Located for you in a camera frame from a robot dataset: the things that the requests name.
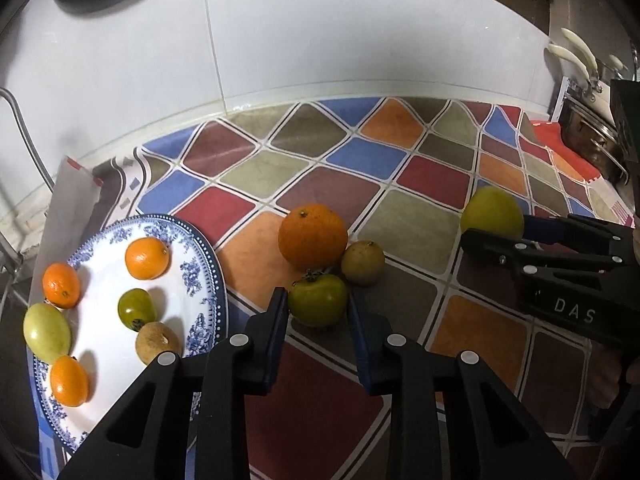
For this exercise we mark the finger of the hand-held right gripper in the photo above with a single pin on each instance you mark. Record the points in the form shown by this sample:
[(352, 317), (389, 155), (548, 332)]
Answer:
[(542, 228), (550, 260)]

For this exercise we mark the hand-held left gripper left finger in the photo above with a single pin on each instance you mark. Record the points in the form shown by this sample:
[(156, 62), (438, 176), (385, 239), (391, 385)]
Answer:
[(277, 322)]

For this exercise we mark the orange mandarin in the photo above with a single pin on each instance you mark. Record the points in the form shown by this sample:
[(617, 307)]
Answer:
[(61, 285), (312, 236), (146, 258), (69, 380)]

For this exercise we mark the person's right hand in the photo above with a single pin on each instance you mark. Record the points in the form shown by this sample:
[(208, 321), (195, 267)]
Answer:
[(605, 377)]

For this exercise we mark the colourful diamond pattern mat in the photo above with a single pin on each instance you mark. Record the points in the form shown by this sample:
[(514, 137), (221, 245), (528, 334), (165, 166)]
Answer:
[(425, 230)]

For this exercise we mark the black box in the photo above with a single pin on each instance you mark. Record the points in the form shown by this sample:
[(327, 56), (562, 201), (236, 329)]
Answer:
[(627, 130)]

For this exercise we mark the red patterned foam mat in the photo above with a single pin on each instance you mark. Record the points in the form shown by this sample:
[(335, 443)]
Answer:
[(550, 136)]

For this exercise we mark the white dish rack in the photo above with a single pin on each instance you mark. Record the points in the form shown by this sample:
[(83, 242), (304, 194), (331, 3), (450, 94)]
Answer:
[(561, 100)]

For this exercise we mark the yellow-green apple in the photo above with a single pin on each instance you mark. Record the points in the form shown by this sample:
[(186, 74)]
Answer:
[(492, 212)]

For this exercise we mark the large steel pot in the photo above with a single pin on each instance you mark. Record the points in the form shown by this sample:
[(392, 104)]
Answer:
[(590, 135)]

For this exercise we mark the green tomato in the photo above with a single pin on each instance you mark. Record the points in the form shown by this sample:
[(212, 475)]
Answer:
[(136, 307), (317, 300)]

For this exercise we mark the chrome gooseneck faucet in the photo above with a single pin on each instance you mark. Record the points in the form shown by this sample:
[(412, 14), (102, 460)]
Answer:
[(27, 135)]

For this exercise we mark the blue rimmed white plate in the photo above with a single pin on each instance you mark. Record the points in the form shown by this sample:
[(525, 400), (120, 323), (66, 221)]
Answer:
[(107, 280)]

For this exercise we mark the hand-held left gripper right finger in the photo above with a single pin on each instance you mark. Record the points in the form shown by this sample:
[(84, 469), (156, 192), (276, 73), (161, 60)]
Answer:
[(360, 342)]

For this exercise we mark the brown round fruit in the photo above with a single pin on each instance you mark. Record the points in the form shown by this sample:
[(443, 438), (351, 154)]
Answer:
[(156, 342), (362, 262)]

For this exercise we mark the green apple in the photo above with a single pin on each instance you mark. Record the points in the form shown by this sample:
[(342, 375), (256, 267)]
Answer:
[(46, 332)]

